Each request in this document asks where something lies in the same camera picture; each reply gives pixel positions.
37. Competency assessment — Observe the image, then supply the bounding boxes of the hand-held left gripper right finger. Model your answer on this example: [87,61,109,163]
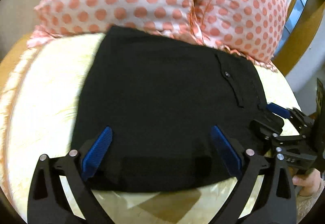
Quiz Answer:
[210,125,298,224]

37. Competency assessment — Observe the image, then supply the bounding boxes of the wooden framed window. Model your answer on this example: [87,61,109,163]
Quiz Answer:
[261,0,325,77]

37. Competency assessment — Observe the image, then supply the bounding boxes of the person's right hand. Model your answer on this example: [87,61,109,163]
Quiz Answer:
[292,168,323,197]

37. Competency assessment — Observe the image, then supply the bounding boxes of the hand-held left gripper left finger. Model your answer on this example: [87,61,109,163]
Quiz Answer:
[27,126,113,224]

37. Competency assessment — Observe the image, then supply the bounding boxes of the small pink polka dot pillow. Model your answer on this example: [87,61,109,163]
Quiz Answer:
[189,0,288,72]

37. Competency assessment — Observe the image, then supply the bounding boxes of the person's right forearm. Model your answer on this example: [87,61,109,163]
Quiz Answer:
[296,195,319,221]

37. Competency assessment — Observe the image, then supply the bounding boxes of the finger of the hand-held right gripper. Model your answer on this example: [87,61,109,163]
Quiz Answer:
[250,112,283,141]
[266,103,292,119]

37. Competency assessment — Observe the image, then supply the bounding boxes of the black pants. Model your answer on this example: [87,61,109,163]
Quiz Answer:
[72,25,268,192]

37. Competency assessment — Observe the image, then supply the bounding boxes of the yellow patterned bed sheet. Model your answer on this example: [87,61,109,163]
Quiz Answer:
[0,33,305,224]

